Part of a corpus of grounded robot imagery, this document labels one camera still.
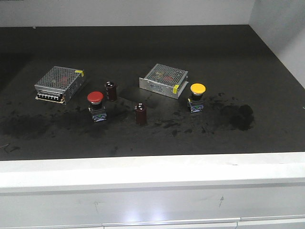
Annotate yellow mushroom push button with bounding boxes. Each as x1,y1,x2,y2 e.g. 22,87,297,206
188,83,206,113

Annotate red mushroom push button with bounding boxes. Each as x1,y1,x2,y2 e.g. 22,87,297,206
87,91,107,122

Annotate front dark red capacitor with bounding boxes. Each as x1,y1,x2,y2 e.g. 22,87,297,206
134,103,147,125

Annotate dark red capacitor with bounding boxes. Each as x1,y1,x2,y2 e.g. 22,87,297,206
134,103,147,125
104,81,117,102

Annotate right metal mesh power supply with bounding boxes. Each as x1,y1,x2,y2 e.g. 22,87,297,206
139,63,188,99

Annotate metal mesh power supply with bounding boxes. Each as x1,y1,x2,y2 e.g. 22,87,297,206
139,63,188,99
34,66,86,105

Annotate rear dark red capacitor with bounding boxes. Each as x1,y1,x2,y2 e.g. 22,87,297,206
104,81,117,102

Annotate left metal mesh power supply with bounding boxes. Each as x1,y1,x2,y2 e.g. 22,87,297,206
34,66,86,105

